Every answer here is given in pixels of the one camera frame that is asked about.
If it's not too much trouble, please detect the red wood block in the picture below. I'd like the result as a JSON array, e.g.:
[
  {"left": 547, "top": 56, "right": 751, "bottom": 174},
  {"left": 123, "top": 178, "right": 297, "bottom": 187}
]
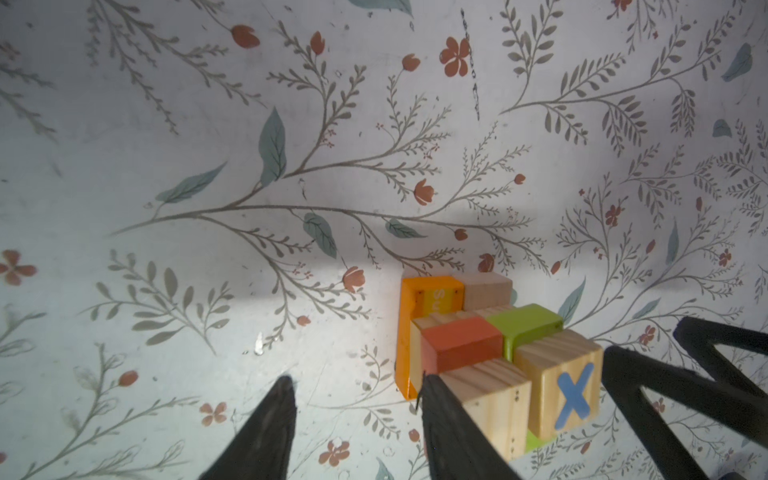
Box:
[{"left": 421, "top": 316, "right": 503, "bottom": 375}]

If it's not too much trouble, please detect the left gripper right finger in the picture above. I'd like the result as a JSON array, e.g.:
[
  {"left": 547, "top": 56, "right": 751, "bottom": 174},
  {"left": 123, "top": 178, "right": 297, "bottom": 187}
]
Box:
[{"left": 419, "top": 374, "right": 520, "bottom": 480}]

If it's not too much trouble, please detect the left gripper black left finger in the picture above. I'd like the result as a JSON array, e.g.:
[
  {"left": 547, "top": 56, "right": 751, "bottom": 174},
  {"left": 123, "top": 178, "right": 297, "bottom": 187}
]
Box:
[{"left": 200, "top": 375, "right": 297, "bottom": 480}]

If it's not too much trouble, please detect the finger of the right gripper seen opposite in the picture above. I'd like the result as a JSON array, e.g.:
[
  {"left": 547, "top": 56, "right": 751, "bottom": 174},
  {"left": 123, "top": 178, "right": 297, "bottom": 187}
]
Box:
[{"left": 602, "top": 317, "right": 767, "bottom": 479}]

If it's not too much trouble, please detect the small letter cube X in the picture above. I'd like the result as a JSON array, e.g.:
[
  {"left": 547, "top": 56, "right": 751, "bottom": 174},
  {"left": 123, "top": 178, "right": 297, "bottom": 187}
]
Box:
[{"left": 513, "top": 330, "right": 604, "bottom": 440}]

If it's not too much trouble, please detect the natural wood rectangular block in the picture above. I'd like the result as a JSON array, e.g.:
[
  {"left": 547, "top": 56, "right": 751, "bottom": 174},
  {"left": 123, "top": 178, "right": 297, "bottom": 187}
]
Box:
[{"left": 456, "top": 272, "right": 513, "bottom": 311}]

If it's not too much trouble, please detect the orange yellow cylinder block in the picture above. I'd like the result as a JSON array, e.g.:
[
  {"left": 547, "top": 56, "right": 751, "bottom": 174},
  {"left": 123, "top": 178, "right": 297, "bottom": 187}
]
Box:
[{"left": 394, "top": 276, "right": 465, "bottom": 401}]

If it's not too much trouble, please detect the green wood block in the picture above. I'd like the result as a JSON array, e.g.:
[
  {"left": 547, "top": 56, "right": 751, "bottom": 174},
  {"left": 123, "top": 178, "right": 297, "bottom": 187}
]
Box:
[{"left": 485, "top": 304, "right": 564, "bottom": 362}]

